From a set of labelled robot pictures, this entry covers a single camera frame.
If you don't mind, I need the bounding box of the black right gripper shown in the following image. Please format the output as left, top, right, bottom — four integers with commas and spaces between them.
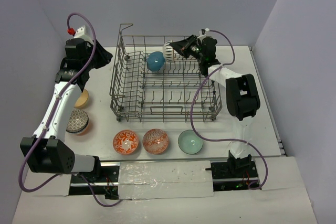
170, 35, 205, 62

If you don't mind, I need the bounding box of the white bowl orange rim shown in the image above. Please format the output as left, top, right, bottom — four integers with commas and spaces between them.
162, 40, 175, 62

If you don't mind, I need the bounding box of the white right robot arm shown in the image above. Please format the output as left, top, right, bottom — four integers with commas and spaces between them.
163, 31, 260, 177

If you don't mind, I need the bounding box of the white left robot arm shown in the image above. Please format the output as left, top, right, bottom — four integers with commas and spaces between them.
20, 38, 112, 182

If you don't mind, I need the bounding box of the tan bowl on table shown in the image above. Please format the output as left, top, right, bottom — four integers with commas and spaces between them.
74, 89, 89, 109

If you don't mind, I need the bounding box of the orange floral pattern bowl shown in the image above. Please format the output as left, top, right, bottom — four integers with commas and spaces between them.
113, 130, 139, 155

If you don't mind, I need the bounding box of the pale green bowl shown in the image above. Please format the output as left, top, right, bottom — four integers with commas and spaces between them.
178, 130, 203, 155

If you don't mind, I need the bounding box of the orange geometric pattern bowl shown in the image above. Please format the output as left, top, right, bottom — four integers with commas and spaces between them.
142, 129, 170, 154

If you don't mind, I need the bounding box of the white taped sheet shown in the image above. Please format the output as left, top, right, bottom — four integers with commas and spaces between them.
118, 161, 214, 199

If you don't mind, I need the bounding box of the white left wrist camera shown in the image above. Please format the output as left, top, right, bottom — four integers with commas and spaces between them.
67, 25, 93, 45

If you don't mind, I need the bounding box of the grey wire dish rack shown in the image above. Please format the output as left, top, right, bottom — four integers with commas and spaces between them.
110, 23, 223, 122

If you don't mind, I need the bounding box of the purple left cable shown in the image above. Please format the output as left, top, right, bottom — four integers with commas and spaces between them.
18, 12, 124, 207

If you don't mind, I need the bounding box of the black mounting rail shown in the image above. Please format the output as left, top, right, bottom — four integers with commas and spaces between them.
69, 161, 259, 200

